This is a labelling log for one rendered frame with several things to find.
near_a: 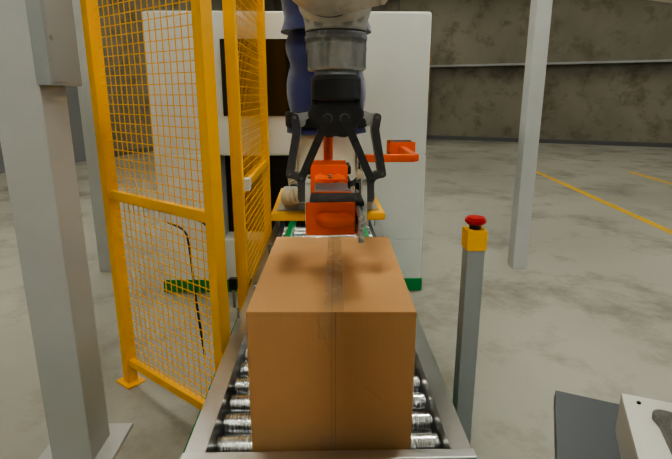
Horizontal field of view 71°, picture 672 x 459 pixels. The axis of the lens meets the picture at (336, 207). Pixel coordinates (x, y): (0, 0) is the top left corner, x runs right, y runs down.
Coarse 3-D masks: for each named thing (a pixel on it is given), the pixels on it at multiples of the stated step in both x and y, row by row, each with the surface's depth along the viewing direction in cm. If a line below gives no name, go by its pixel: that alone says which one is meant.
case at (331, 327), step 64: (320, 256) 148; (384, 256) 148; (256, 320) 110; (320, 320) 110; (384, 320) 110; (256, 384) 114; (320, 384) 114; (384, 384) 114; (256, 448) 118; (320, 448) 119; (384, 448) 119
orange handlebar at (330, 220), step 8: (400, 152) 157; (408, 152) 143; (368, 160) 136; (384, 160) 136; (392, 160) 137; (400, 160) 137; (408, 160) 137; (416, 160) 138; (320, 176) 98; (328, 176) 98; (336, 176) 98; (344, 176) 98; (320, 216) 69; (328, 216) 69; (336, 216) 69; (344, 216) 69; (352, 216) 70; (320, 224) 70; (328, 224) 69; (336, 224) 69; (344, 224) 69
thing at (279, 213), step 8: (296, 184) 141; (280, 192) 144; (280, 200) 131; (280, 208) 122; (296, 208) 122; (304, 208) 122; (272, 216) 118; (280, 216) 118; (288, 216) 119; (296, 216) 119; (304, 216) 119
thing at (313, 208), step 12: (312, 192) 77; (324, 192) 77; (336, 192) 77; (348, 192) 77; (312, 204) 70; (324, 204) 70; (336, 204) 70; (348, 204) 70; (312, 216) 70; (312, 228) 70; (324, 228) 71; (336, 228) 71; (348, 228) 71
